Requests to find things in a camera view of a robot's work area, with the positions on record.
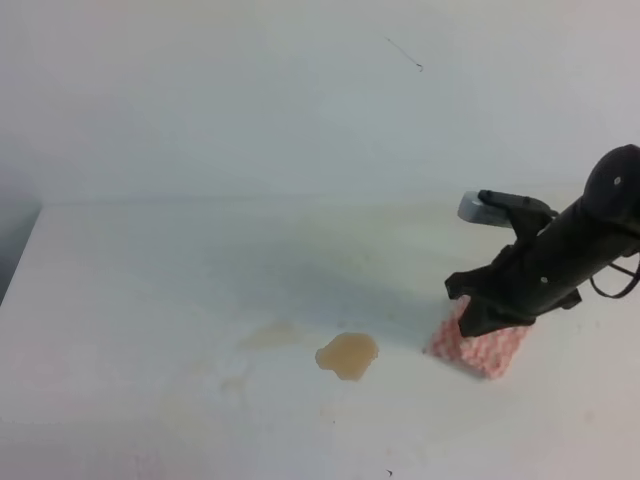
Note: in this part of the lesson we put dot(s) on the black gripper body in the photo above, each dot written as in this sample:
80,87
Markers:
539,273

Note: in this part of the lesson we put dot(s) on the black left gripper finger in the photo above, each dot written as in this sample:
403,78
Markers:
476,283

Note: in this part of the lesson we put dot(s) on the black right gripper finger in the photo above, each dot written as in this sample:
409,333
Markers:
480,318

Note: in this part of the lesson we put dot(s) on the pink striped rag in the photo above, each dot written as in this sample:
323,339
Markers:
488,356

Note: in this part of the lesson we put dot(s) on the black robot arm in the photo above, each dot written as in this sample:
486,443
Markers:
607,211

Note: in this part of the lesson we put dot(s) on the tan coffee puddle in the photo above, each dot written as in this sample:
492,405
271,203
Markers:
348,355

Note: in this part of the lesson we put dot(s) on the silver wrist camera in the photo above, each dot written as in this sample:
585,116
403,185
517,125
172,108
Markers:
505,210

